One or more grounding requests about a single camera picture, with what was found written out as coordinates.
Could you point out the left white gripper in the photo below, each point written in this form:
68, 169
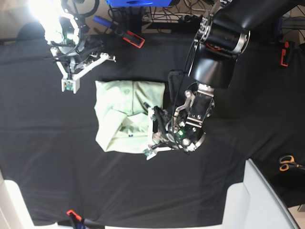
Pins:
160, 133

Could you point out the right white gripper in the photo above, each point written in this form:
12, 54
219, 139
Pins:
73, 68

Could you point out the light green T-shirt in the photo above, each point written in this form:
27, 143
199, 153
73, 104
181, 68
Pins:
122, 112

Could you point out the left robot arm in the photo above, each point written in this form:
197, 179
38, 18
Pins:
223, 35

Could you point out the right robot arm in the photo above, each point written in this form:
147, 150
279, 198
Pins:
65, 31

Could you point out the black table cloth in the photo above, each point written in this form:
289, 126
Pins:
48, 146

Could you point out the red black clamp top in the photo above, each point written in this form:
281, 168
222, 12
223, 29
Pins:
130, 37

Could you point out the red black clamp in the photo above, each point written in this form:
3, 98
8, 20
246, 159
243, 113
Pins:
284, 55
130, 37
77, 222

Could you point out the blue box top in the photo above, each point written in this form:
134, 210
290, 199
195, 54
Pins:
138, 3

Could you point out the red black clamp bottom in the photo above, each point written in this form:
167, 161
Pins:
77, 222

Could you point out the white foam block right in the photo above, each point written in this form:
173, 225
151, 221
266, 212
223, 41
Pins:
253, 204

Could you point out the white foam block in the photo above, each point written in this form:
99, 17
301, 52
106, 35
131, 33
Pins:
253, 204
13, 211

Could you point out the white power strip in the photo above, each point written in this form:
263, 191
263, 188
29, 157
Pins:
190, 18

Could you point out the white foam block left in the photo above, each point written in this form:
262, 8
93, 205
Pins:
13, 211

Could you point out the red black clamp right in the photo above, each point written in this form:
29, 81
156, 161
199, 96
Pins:
284, 55

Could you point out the blue handled tool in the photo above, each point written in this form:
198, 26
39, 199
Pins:
102, 21

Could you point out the orange handled scissors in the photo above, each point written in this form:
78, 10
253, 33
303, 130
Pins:
288, 162

